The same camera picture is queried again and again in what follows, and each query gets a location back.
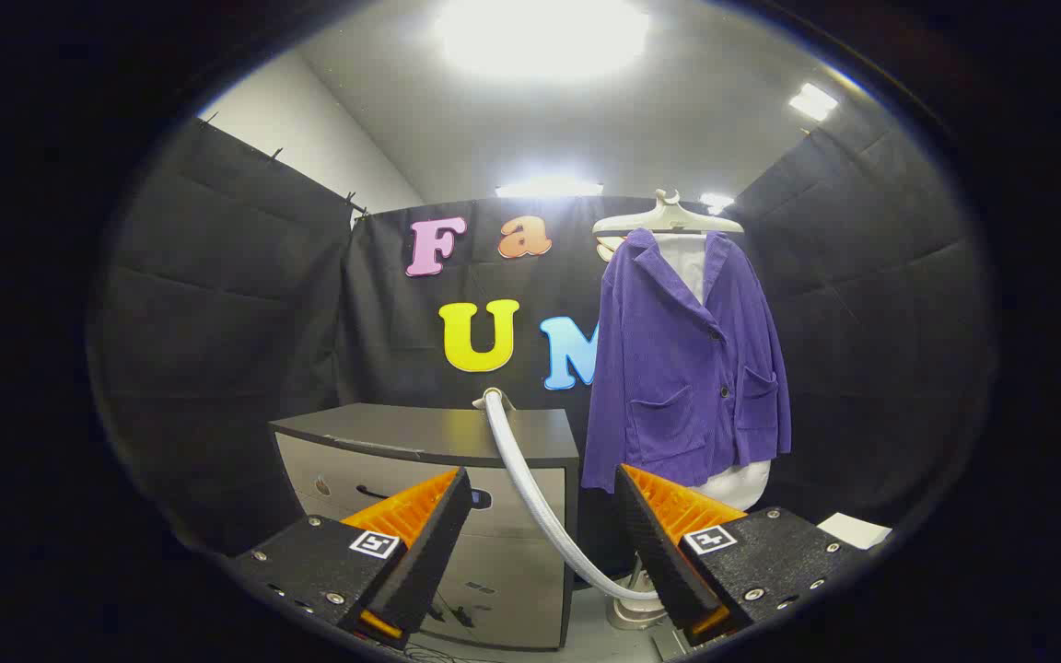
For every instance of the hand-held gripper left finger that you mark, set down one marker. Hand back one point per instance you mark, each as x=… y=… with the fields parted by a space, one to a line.
x=429 y=562

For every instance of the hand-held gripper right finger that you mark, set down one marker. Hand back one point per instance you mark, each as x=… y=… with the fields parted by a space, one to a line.
x=659 y=562

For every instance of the grey drawer cabinet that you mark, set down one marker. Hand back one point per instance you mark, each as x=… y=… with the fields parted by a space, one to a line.
x=420 y=433

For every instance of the white paper sheet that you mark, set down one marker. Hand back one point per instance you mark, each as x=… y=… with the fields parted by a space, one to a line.
x=853 y=531

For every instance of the black backdrop cloth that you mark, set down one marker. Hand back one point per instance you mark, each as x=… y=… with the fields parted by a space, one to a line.
x=217 y=322

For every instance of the white plastic hanger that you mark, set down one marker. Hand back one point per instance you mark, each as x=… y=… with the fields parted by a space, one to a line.
x=669 y=219

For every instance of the large ceiling light panel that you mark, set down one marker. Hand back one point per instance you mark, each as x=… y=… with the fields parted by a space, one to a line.
x=540 y=37

